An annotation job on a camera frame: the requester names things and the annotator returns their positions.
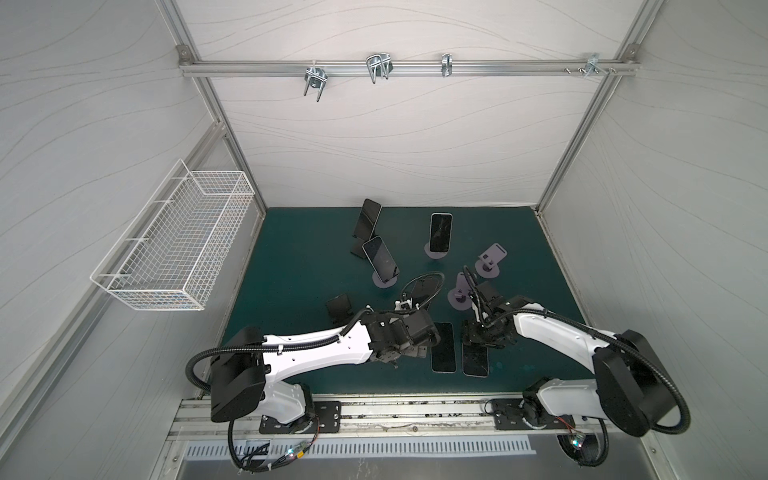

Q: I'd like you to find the aluminium cross rail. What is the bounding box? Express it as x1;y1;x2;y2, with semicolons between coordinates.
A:
180;57;641;78

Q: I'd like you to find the right base cable bundle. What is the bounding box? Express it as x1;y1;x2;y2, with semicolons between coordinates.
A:
554;413;612;468

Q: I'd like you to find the purple-edged phone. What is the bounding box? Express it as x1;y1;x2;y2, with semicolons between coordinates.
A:
462;344;489;378

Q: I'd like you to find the black stand left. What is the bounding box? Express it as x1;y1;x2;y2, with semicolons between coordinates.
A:
326;293;354;327

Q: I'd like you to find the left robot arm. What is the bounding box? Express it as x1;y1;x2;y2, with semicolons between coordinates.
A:
184;306;441;425

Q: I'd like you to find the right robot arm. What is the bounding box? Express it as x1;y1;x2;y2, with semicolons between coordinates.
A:
462;282;692;437

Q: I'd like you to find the slotted cable duct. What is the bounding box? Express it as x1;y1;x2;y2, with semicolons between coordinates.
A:
184;435;537;461

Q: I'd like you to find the green table mat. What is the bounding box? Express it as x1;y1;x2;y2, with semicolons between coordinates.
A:
225;207;589;394

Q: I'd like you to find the base cable bundle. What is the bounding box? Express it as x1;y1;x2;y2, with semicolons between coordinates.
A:
226;413;322;474
554;413;612;468

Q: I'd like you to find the phone on black back stand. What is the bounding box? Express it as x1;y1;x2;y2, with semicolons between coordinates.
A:
353;198;382;241

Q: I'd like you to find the teal-edged phone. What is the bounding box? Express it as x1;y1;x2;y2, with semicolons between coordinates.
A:
431;322;457;374

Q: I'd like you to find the metal U-bolt clamp left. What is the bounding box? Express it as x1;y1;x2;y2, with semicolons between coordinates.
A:
303;66;328;102

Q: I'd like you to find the white wire basket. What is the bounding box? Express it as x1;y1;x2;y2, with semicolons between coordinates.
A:
90;159;254;311

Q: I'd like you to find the metal u-bolt clamp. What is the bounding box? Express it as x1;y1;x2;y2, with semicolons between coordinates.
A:
303;66;328;102
365;52;393;84

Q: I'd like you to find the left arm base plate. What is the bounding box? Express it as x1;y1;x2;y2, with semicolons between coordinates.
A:
259;401;341;435

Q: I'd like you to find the metal bracket right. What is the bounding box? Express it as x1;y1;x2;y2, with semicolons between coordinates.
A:
563;53;618;78

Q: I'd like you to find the metal clamp small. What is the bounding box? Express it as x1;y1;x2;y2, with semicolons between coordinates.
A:
441;53;453;78

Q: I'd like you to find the pink-edged phone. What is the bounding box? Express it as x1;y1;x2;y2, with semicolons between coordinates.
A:
410;275;443;309

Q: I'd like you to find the metal U-bolt clamp centre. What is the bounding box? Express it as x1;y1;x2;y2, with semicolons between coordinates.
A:
365;52;393;84

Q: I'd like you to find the purple stand front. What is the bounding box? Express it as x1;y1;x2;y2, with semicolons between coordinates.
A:
475;242;508;279

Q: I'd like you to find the left base cable bundle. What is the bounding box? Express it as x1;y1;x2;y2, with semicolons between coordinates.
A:
226;413;322;474

